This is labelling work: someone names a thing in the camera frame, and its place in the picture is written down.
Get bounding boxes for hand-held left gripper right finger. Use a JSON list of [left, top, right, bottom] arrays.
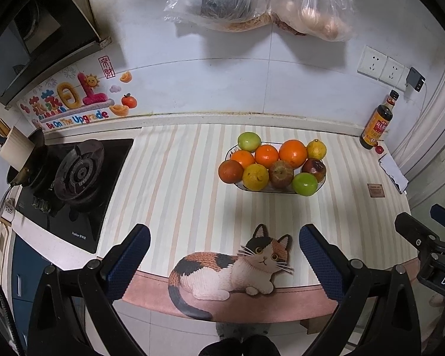
[[299, 223, 423, 356]]

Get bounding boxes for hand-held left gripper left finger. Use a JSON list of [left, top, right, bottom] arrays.
[[28, 223, 151, 356]]

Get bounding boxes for green lime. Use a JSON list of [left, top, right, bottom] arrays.
[[292, 172, 318, 197]]

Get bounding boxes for patterned oval ceramic plate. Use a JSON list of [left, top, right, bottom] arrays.
[[224, 144, 327, 193]]

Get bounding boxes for red yellow apple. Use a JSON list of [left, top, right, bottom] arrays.
[[268, 160, 295, 188]]

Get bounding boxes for yellow orange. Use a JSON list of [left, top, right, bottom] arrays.
[[242, 163, 270, 191]]

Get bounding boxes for yellow lemon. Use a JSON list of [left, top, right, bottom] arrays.
[[306, 139, 327, 161]]

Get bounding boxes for dark reddish orange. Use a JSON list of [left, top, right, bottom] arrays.
[[218, 159, 244, 184]]

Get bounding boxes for yellow-green citrus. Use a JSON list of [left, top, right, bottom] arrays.
[[238, 131, 261, 152]]

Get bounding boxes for white paper packet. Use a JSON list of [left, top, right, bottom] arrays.
[[378, 153, 409, 194]]

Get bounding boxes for cat shaped mat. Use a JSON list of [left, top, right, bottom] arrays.
[[168, 223, 295, 321]]

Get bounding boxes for dark red bruised apple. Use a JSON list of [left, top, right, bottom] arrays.
[[301, 158, 326, 184]]

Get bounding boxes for black gas stove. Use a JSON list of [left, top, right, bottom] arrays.
[[17, 138, 134, 255]]

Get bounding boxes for person's black shoe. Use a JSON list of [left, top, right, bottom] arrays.
[[243, 335, 282, 356]]

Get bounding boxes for blue cabinet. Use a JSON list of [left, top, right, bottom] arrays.
[[11, 235, 53, 356]]

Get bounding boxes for large orange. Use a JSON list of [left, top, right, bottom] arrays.
[[278, 139, 308, 169]]

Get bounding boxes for soy sauce bottle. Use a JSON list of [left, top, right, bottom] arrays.
[[359, 90, 400, 151]]

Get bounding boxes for small orange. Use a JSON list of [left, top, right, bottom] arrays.
[[230, 150, 256, 169], [254, 144, 280, 166]]

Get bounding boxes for dark cooking pot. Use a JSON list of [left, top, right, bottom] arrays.
[[7, 128, 56, 193]]

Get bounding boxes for grey plug adapter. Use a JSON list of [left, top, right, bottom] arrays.
[[406, 67, 427, 93]]

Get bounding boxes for white cardboard piece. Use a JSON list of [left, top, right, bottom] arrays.
[[0, 126, 36, 169]]

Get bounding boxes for range hood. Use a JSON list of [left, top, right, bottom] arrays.
[[0, 0, 112, 104]]

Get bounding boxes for plastic bag with dark contents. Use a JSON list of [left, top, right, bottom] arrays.
[[163, 0, 273, 32]]

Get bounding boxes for white window frame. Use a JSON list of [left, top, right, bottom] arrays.
[[389, 55, 445, 208]]

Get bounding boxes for white wall socket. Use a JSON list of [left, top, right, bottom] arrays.
[[358, 45, 388, 80], [379, 57, 410, 90]]

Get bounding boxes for colourful wall sticker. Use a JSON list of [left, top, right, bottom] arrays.
[[20, 55, 138, 130]]

